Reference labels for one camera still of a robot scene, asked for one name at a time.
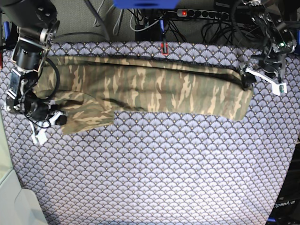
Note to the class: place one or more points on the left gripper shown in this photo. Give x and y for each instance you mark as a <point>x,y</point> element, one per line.
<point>271,65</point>

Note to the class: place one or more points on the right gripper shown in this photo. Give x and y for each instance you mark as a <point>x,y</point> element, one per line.
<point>43,115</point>

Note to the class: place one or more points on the camouflage T-shirt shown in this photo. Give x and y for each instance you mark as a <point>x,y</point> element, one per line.
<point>91,89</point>

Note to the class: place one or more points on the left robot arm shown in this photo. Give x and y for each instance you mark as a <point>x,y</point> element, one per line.
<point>277,42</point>

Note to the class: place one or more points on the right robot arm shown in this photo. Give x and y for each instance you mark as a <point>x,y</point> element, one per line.
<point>36,24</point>

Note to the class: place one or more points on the blue clamp right edge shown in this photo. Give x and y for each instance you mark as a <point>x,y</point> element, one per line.
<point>297,49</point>

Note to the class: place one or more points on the blue clamp edge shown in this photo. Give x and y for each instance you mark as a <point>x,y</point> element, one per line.
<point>8,35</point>
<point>297,49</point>

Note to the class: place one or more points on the black power strip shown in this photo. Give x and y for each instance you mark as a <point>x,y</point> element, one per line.
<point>203,14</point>

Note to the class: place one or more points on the purple fan-pattern table cloth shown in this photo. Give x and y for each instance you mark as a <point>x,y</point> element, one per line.
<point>162,168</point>

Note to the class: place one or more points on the white plastic bin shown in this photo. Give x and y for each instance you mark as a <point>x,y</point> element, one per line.
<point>18,206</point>

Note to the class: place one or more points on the blue clamp left edge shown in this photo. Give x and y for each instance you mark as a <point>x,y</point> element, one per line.
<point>8,35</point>

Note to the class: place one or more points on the black OpenArm box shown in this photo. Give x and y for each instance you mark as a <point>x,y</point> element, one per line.
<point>286,210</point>

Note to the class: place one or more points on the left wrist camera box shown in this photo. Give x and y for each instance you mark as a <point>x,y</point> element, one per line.
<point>278,89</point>

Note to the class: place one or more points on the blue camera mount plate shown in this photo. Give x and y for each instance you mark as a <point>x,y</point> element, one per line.
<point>146,4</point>

